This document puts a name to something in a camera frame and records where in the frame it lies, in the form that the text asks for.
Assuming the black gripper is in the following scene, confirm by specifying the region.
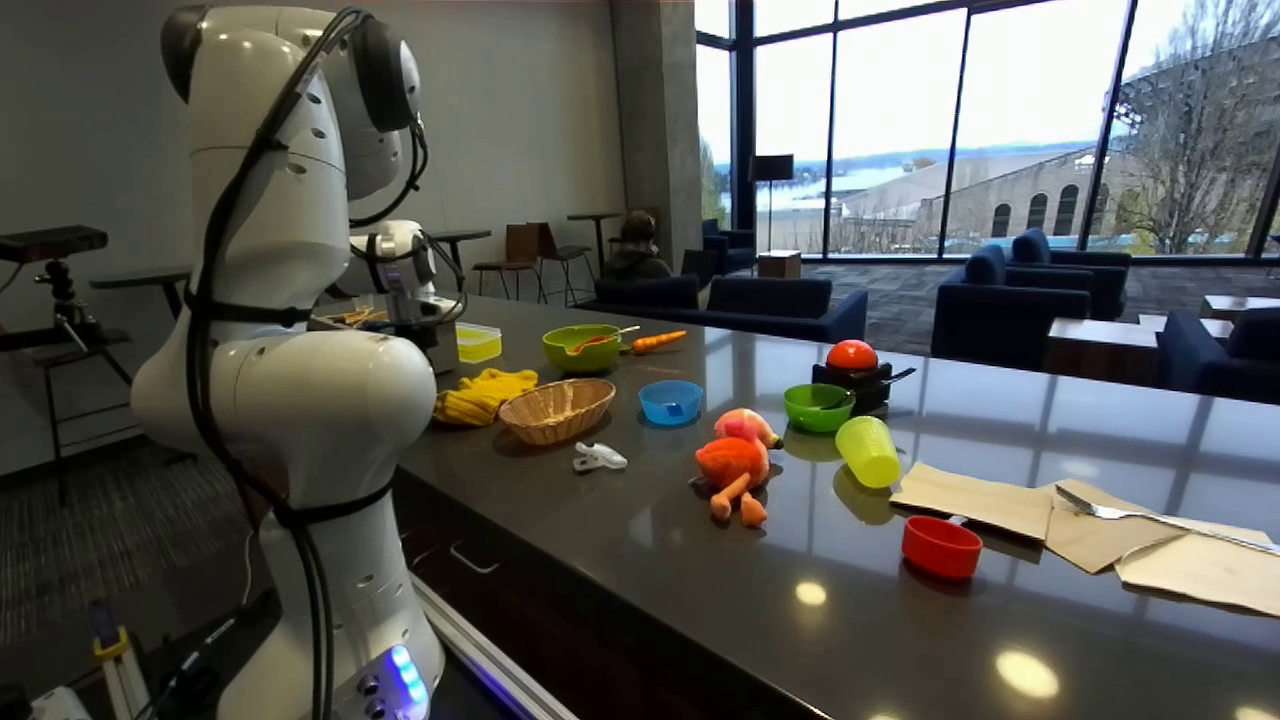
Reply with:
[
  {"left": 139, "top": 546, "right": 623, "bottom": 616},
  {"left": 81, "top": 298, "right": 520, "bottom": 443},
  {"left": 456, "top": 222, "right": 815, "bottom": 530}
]
[{"left": 397, "top": 284, "right": 458, "bottom": 342}]

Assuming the yellow fuzzy cloth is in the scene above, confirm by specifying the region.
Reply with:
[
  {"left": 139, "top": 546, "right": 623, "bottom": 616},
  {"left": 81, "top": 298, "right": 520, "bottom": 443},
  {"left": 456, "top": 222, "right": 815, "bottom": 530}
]
[{"left": 434, "top": 365, "right": 544, "bottom": 431}]

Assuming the translucent yellow container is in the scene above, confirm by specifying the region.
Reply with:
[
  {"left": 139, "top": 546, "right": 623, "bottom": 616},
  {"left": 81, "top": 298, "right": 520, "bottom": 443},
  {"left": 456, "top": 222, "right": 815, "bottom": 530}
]
[{"left": 452, "top": 320, "right": 508, "bottom": 369}]

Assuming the large round wicker basket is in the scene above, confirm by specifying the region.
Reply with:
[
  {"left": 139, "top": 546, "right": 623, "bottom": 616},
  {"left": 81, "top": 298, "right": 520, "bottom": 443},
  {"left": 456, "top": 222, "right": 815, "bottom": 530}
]
[{"left": 317, "top": 302, "right": 398, "bottom": 334}]

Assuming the wooden chair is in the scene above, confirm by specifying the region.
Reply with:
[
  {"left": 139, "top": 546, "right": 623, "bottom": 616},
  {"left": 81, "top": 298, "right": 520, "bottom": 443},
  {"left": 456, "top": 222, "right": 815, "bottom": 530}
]
[
  {"left": 468, "top": 222, "right": 544, "bottom": 306},
  {"left": 533, "top": 222, "right": 599, "bottom": 308}
]

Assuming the large lime green bowl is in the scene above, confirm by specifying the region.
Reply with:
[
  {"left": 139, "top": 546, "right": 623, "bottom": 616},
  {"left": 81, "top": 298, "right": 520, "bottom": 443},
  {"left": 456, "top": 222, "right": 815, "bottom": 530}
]
[{"left": 535, "top": 320, "right": 630, "bottom": 381}]

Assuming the small oval wicker basket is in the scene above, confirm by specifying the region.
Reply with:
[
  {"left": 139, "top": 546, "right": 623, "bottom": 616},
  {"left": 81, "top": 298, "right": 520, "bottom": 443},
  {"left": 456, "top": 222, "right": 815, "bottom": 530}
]
[{"left": 497, "top": 371, "right": 618, "bottom": 451}]

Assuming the tall round table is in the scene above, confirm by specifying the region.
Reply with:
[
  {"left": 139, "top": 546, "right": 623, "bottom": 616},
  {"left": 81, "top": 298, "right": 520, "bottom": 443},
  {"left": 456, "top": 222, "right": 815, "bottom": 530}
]
[{"left": 563, "top": 208, "right": 628, "bottom": 279}]

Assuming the seated person in dark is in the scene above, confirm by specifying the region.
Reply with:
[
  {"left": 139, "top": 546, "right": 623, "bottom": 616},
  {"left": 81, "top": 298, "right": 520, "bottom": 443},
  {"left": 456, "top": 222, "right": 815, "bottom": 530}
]
[{"left": 613, "top": 206, "right": 674, "bottom": 284}]

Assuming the small white plastic object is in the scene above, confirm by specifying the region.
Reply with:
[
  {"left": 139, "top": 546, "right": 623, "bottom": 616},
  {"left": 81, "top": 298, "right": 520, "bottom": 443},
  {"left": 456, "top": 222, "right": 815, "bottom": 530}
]
[{"left": 566, "top": 435, "right": 630, "bottom": 482}]

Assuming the orange toy carrot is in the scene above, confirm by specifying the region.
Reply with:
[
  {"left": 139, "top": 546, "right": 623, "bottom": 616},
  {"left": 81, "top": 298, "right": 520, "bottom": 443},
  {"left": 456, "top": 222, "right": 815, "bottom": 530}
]
[{"left": 623, "top": 325, "right": 694, "bottom": 361}]

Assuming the small blue bowl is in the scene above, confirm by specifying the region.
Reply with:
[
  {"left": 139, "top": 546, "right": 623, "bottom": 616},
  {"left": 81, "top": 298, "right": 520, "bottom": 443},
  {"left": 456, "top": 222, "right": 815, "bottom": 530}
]
[{"left": 634, "top": 376, "right": 708, "bottom": 431}]

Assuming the toy peach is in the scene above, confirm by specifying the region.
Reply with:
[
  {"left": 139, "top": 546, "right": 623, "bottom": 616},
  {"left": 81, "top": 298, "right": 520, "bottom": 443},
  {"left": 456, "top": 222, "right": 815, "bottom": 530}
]
[{"left": 708, "top": 406, "right": 785, "bottom": 451}]

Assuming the orange plush toy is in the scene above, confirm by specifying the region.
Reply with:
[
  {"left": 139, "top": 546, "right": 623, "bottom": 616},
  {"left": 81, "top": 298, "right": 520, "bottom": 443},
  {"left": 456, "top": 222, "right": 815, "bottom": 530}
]
[{"left": 688, "top": 431, "right": 776, "bottom": 531}]

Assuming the long navy sofa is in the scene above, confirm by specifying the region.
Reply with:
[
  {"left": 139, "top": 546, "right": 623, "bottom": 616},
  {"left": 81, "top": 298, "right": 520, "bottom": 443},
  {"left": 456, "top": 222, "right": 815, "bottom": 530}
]
[{"left": 592, "top": 268, "right": 871, "bottom": 345}]

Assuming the dark counter cabinet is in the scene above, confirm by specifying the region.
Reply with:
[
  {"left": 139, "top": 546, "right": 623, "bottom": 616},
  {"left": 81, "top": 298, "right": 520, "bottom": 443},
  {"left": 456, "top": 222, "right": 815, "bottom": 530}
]
[{"left": 392, "top": 462, "right": 836, "bottom": 720}]

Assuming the white low cabinet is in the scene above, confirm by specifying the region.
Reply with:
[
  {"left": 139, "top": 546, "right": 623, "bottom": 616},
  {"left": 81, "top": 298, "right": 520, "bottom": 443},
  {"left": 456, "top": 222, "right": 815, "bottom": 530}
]
[{"left": 0, "top": 342, "right": 150, "bottom": 482}]

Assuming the red toy tomato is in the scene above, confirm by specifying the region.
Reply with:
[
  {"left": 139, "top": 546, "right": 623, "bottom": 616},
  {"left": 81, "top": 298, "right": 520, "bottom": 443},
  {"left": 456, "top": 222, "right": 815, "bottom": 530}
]
[{"left": 818, "top": 335, "right": 882, "bottom": 381}]

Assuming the black toy pot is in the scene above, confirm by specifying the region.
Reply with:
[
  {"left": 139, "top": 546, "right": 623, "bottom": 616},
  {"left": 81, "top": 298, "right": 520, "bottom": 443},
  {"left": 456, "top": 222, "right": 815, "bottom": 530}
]
[{"left": 808, "top": 355, "right": 920, "bottom": 416}]

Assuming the yellow-green plastic cup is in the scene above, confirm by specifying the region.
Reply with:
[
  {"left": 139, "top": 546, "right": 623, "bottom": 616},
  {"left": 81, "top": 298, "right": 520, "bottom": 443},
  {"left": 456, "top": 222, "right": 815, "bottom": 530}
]
[{"left": 830, "top": 413, "right": 909, "bottom": 494}]

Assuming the white spray bottle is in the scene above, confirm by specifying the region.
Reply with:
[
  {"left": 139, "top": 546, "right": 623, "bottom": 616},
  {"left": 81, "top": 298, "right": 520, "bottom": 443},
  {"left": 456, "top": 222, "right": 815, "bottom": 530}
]
[{"left": 83, "top": 608, "right": 150, "bottom": 720}]

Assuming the red plastic cup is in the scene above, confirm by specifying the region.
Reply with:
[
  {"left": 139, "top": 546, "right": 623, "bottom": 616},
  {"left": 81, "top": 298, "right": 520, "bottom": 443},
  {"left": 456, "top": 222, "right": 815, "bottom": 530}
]
[{"left": 900, "top": 513, "right": 989, "bottom": 590}]

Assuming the brown paper napkin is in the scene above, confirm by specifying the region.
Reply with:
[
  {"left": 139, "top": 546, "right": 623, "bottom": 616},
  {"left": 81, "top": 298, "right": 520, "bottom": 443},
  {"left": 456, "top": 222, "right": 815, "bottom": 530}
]
[
  {"left": 1111, "top": 523, "right": 1280, "bottom": 624},
  {"left": 1037, "top": 478, "right": 1185, "bottom": 575},
  {"left": 887, "top": 462, "right": 1056, "bottom": 546}
]

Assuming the navy armchair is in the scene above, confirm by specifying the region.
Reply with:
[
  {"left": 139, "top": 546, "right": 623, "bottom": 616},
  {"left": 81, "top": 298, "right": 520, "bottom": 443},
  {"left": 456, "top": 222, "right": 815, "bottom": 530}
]
[{"left": 929, "top": 229, "right": 1134, "bottom": 371}]

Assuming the wooden coffee table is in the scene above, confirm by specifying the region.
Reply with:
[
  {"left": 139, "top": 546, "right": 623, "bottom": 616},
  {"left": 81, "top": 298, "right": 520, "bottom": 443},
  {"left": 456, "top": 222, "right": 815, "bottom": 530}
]
[{"left": 1042, "top": 312, "right": 1238, "bottom": 383}]

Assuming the short navy sofa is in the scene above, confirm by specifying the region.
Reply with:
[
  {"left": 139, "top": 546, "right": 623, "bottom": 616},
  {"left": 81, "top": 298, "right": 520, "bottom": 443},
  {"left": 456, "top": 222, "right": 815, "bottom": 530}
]
[{"left": 1151, "top": 306, "right": 1280, "bottom": 406}]

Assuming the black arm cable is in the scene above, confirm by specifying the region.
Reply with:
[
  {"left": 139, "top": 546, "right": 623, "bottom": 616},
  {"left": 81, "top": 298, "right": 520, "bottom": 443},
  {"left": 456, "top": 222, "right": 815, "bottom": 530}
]
[{"left": 178, "top": 4, "right": 473, "bottom": 720}]

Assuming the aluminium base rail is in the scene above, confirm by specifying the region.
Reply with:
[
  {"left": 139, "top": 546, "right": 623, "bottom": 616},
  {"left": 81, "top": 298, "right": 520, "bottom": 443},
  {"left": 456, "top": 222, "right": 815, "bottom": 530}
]
[{"left": 405, "top": 573, "right": 578, "bottom": 720}]

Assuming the black camera on tripod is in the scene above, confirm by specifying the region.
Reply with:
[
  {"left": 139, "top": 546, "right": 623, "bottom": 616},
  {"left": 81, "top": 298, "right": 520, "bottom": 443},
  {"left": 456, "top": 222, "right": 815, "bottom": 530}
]
[{"left": 0, "top": 222, "right": 137, "bottom": 369}]

